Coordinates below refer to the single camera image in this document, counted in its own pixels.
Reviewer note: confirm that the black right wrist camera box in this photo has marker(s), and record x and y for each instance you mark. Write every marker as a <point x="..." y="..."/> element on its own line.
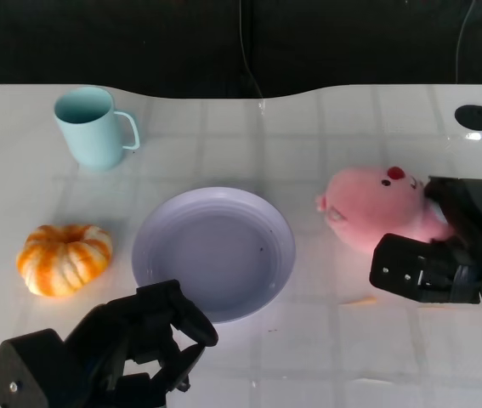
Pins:
<point x="415" y="270"/>

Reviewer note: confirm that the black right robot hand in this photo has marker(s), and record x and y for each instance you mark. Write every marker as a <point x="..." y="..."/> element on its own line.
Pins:
<point x="478" y="208"/>

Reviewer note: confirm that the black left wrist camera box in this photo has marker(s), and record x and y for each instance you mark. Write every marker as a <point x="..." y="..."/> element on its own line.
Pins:
<point x="15" y="374"/>

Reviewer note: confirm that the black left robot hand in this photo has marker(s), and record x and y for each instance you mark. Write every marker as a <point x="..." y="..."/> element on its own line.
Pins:
<point x="160" y="319"/>

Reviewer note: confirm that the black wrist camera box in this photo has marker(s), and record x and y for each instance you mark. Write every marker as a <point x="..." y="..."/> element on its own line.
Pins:
<point x="415" y="270"/>
<point x="15" y="374"/>

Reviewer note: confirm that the light blue mug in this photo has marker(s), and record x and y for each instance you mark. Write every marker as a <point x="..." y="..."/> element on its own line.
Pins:
<point x="89" y="127"/>

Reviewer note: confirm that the lavender round plate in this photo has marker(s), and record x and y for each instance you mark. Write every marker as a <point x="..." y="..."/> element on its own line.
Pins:
<point x="214" y="254"/>

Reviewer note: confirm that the orange white striped pumpkin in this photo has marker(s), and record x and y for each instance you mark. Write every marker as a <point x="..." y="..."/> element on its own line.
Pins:
<point x="64" y="259"/>

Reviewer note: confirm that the pink plush beaver doll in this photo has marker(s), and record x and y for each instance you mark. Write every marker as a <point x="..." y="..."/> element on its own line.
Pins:
<point x="372" y="208"/>

